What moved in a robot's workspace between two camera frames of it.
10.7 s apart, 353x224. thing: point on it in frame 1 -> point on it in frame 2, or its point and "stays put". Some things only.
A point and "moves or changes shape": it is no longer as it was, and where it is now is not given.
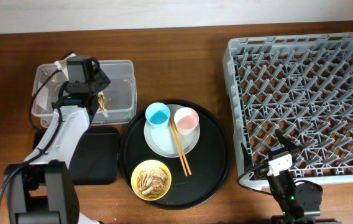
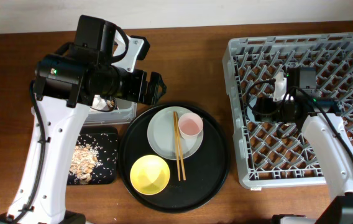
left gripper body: x=102 y=83 -> x=132 y=87
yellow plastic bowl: x=151 y=180 moves or changes shape
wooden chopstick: x=181 y=147 moves or changes shape
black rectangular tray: x=96 y=160 stays put
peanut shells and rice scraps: x=153 y=182 -> x=85 y=158
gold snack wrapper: x=102 y=101 -> x=110 y=103
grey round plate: x=161 y=141 moves or changes shape
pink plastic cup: x=186 y=121 moves or changes shape
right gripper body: x=293 y=158 -> x=273 y=110
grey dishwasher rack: x=317 y=90 stays put
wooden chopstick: x=178 y=150 moves or changes shape
